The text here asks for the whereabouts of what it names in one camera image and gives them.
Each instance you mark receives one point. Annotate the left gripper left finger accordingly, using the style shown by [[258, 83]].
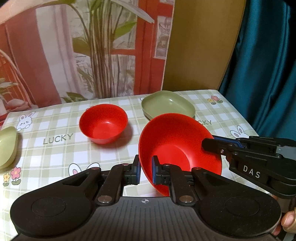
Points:
[[113, 181]]

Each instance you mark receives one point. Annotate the teal curtain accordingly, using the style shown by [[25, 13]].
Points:
[[260, 79]]

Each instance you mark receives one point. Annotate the green square plate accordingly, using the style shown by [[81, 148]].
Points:
[[162, 102], [8, 146]]

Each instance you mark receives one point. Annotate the person's right hand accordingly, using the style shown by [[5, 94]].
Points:
[[287, 222]]

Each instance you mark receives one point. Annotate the checkered bunny tablecloth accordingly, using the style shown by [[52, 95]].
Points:
[[53, 145]]

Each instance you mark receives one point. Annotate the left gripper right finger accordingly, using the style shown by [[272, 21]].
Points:
[[179, 182]]

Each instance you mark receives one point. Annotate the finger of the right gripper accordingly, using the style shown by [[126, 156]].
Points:
[[220, 145]]

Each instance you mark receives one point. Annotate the printed room backdrop cloth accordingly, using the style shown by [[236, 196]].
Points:
[[55, 52]]

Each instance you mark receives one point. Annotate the red plastic bowl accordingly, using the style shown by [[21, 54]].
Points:
[[176, 139], [103, 123]]

